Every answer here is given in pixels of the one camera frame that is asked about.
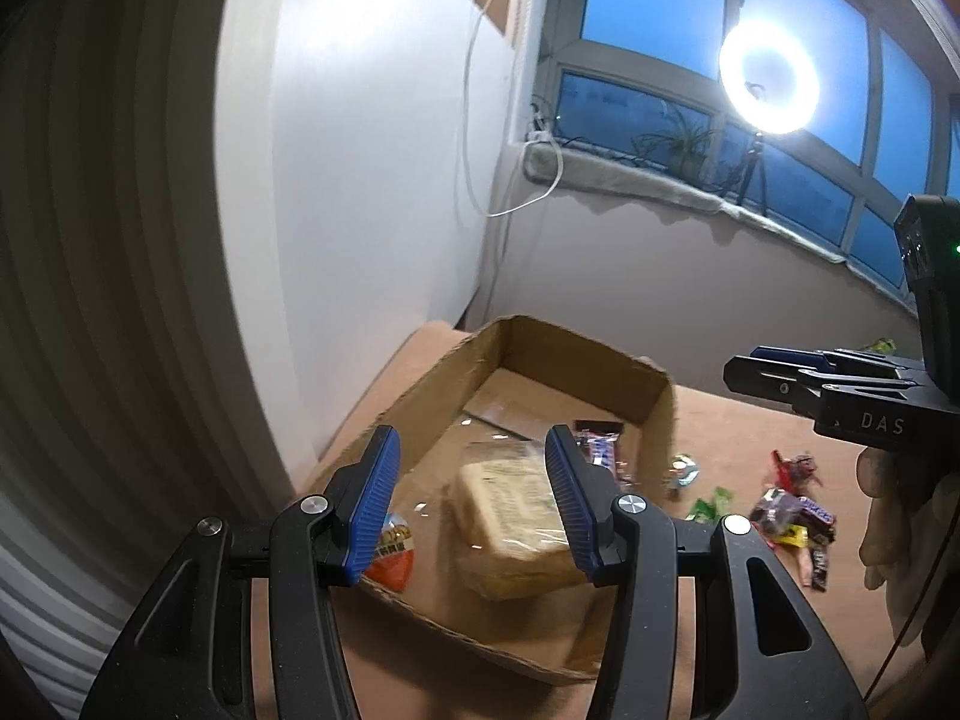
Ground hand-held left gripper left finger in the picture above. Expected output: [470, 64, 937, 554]
[79, 426, 402, 720]

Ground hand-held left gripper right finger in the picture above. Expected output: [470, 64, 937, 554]
[544, 424, 871, 720]

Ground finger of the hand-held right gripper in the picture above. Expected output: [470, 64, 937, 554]
[724, 355, 927, 421]
[750, 345, 912, 380]

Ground green candy packet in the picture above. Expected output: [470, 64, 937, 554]
[690, 487, 734, 524]

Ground cardboard box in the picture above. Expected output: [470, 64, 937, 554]
[300, 315, 680, 685]

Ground person's right hand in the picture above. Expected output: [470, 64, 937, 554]
[857, 446, 960, 650]

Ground egg-shaped chocolate pack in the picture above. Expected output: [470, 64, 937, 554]
[364, 511, 415, 592]

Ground wrapped bread pack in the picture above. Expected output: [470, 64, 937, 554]
[448, 441, 593, 601]

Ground clear mixed candy packet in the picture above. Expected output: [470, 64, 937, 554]
[750, 487, 800, 537]

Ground dark blue-print candy bar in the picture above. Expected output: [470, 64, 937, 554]
[795, 496, 837, 545]

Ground black light tripod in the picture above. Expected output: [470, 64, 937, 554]
[731, 131, 770, 215]

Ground black candy bar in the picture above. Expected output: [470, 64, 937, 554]
[802, 544, 832, 592]

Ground potted green plant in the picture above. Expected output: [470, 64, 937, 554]
[634, 101, 717, 181]

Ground grey windowsill cloth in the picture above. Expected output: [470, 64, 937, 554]
[521, 142, 848, 263]

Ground white cabinet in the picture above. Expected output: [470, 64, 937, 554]
[214, 0, 518, 496]

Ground grey ribbed panel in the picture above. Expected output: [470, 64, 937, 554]
[0, 0, 301, 691]

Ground white framed window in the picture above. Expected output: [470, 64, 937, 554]
[536, 0, 960, 293]

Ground ring light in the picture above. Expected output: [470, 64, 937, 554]
[718, 19, 820, 136]

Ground white cable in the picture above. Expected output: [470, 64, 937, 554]
[416, 0, 563, 218]

